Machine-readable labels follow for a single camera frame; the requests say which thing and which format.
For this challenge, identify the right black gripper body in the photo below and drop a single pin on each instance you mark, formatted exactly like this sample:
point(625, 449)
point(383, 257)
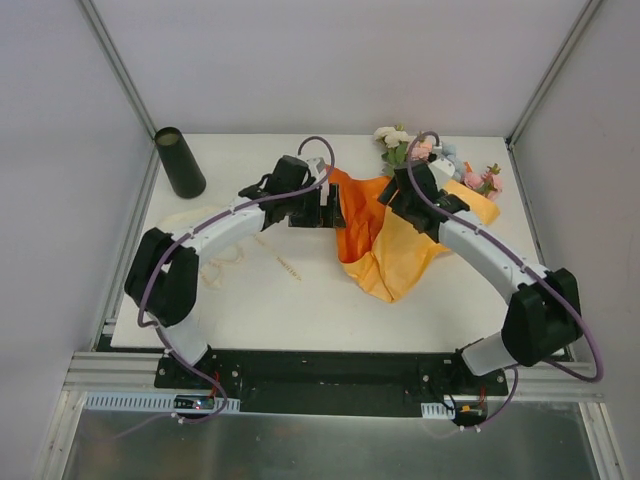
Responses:
point(397, 195)

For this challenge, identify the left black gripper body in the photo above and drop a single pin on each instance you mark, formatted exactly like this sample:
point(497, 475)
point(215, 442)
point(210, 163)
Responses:
point(323, 212)

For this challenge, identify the artificial flower bunch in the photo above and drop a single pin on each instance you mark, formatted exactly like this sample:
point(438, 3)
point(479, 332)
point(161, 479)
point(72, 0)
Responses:
point(396, 141)

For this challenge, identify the orange wrapping paper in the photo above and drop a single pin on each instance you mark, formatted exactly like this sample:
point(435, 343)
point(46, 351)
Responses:
point(383, 254)

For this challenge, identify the cream lace ribbon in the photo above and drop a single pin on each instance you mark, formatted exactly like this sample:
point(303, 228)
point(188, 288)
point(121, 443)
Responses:
point(235, 255)

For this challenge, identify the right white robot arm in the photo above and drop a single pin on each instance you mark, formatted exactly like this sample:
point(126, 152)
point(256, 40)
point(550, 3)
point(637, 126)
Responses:
point(542, 305)

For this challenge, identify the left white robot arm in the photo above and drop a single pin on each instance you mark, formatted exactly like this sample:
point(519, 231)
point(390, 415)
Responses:
point(163, 278)

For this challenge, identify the black cylindrical vase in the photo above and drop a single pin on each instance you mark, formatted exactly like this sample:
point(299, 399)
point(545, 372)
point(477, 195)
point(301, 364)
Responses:
point(179, 163)

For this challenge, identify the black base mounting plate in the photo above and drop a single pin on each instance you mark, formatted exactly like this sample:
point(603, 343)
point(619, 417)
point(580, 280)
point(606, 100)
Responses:
point(392, 385)

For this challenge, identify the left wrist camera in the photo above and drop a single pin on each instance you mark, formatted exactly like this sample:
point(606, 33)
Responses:
point(318, 169)

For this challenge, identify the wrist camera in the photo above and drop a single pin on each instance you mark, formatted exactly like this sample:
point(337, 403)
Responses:
point(318, 169)
point(443, 171)

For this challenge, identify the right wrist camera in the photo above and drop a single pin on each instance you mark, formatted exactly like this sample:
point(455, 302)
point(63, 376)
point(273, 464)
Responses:
point(443, 171)

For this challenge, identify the right white cable duct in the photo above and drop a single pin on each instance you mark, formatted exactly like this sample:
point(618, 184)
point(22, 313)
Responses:
point(438, 411)

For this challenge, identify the white cable duct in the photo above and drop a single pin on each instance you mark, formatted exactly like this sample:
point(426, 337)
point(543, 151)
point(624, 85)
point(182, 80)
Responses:
point(160, 403)
point(438, 411)

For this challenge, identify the aluminium frame rail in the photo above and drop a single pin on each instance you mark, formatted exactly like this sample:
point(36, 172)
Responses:
point(119, 371)

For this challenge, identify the left white cable duct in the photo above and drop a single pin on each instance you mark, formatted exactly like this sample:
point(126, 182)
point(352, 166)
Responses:
point(160, 403)

